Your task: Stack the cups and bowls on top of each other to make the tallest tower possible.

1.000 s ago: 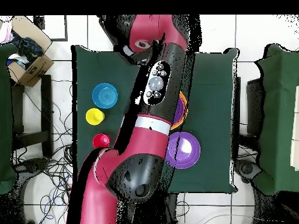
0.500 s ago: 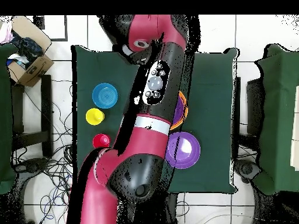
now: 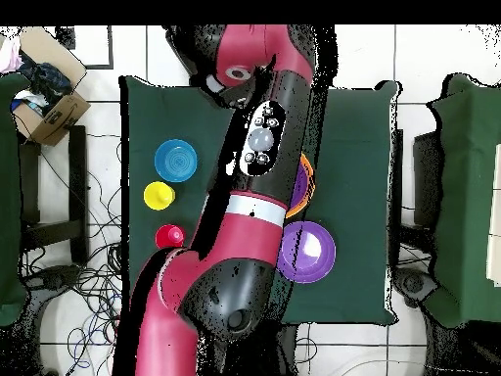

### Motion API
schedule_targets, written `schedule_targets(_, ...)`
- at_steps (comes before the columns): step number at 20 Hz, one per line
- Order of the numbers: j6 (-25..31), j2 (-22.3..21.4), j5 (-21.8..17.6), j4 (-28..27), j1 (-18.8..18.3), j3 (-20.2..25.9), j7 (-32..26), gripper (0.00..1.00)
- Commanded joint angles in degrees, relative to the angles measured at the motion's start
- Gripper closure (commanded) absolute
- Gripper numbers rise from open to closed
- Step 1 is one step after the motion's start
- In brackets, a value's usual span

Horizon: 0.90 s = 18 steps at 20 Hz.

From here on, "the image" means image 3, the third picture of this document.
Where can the purple plastic bowl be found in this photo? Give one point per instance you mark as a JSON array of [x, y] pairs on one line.
[[301, 188], [309, 254]]

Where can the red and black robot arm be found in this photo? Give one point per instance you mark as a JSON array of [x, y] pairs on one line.
[[250, 235]]

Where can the large orange plastic bowl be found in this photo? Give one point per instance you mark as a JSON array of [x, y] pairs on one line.
[[312, 172]]

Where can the red plastic cup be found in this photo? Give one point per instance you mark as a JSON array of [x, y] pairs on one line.
[[169, 235]]

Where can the blue plastic bowl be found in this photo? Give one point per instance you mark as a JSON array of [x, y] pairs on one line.
[[175, 160]]

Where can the yellow plastic cup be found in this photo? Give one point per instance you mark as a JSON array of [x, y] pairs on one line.
[[158, 196]]

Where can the dark green tablecloth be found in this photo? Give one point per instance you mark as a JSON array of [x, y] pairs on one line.
[[352, 156]]

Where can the black stand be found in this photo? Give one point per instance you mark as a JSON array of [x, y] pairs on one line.
[[426, 176]]

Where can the grey round floor foot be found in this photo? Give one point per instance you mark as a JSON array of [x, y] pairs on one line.
[[415, 284]]

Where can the black floor device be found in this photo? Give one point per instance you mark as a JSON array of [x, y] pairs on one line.
[[58, 276]]

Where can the cardboard box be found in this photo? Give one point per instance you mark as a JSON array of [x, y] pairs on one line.
[[58, 117]]

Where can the green cloth covered table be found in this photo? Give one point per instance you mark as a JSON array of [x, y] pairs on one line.
[[469, 196], [9, 196]]

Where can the pile of clothes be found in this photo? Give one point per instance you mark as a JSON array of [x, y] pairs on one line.
[[47, 82]]

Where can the white panel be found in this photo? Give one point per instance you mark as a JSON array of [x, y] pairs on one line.
[[496, 254]]

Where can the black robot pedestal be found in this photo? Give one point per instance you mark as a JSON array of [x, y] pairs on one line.
[[282, 352]]

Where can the black floor frame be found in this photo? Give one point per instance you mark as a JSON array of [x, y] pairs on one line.
[[64, 37]]

